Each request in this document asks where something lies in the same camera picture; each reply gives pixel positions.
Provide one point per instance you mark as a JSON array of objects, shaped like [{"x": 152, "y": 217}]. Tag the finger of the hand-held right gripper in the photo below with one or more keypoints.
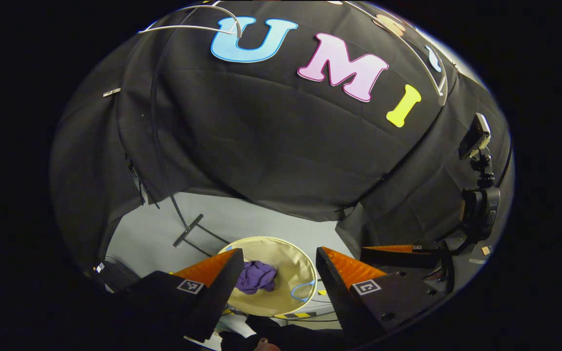
[{"x": 408, "y": 258}]

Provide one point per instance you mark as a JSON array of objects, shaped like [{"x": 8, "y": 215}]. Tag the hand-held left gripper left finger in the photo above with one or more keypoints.
[{"x": 212, "y": 297}]

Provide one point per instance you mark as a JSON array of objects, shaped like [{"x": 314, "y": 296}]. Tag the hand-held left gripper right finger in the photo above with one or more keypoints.
[{"x": 334, "y": 292}]

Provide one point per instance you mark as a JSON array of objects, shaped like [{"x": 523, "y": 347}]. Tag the purple ribbed jacket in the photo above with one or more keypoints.
[{"x": 256, "y": 278}]

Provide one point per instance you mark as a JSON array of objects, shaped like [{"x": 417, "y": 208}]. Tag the beige laundry hamper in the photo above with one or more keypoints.
[{"x": 291, "y": 263}]

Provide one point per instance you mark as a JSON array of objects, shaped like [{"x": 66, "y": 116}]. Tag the black clothes rack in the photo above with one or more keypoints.
[{"x": 188, "y": 231}]

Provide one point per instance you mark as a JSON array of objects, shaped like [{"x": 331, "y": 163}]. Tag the white hanger with tag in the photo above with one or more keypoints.
[{"x": 441, "y": 92}]

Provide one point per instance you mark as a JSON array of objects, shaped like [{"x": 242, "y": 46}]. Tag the empty white clothes hanger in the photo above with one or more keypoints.
[{"x": 238, "y": 30}]

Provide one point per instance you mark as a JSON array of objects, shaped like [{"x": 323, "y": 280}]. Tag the small tan block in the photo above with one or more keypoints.
[{"x": 486, "y": 250}]

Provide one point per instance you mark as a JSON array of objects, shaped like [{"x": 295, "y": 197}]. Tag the yellow black striped tape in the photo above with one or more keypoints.
[{"x": 291, "y": 316}]

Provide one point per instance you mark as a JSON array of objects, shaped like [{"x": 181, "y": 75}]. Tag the black box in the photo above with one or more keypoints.
[{"x": 115, "y": 275}]

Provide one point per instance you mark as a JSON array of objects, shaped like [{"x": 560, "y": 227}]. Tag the black backdrop cloth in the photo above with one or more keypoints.
[{"x": 261, "y": 146}]

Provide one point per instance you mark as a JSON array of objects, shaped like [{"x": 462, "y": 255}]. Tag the white cloth clip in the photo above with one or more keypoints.
[{"x": 111, "y": 92}]

